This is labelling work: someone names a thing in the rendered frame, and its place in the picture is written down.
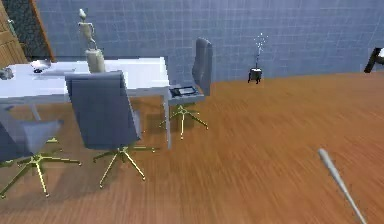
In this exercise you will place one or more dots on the grey swivel chair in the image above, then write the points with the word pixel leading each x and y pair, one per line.
pixel 30 136
pixel 202 65
pixel 103 113

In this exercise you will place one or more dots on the white table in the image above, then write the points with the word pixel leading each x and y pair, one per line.
pixel 143 76

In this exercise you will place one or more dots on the black pot house plant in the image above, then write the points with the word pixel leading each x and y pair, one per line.
pixel 255 74

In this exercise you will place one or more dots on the beige figure statue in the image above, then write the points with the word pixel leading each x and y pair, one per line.
pixel 94 60

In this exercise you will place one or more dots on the black and white furniture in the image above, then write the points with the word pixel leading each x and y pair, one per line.
pixel 374 60

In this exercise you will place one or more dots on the grey small object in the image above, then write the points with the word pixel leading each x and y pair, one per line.
pixel 5 73

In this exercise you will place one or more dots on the wooden room door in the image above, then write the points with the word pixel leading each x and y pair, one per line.
pixel 10 40

